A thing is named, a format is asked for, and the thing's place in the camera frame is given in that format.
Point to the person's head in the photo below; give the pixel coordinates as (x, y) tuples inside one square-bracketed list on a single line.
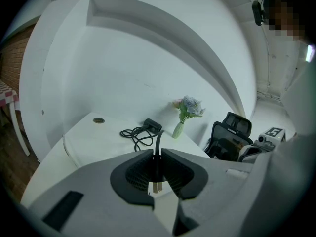
[(287, 16)]

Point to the black head-worn camera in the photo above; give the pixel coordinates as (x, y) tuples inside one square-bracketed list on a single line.
[(258, 11)]

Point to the pale artificial flower bunch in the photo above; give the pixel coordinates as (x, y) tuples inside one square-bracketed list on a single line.
[(191, 106)]

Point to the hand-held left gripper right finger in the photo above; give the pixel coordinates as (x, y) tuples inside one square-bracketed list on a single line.
[(209, 194)]

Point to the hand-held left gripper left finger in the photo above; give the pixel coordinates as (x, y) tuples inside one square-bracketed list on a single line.
[(98, 194)]

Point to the black mesh office chair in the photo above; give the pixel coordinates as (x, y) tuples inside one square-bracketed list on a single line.
[(222, 142)]

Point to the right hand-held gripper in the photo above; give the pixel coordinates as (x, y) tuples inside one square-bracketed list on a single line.
[(267, 138)]

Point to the red checkered tablecloth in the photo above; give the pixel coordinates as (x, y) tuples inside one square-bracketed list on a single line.
[(7, 95)]

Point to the white ribbed vase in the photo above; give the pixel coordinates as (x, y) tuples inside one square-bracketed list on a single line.
[(178, 131)]

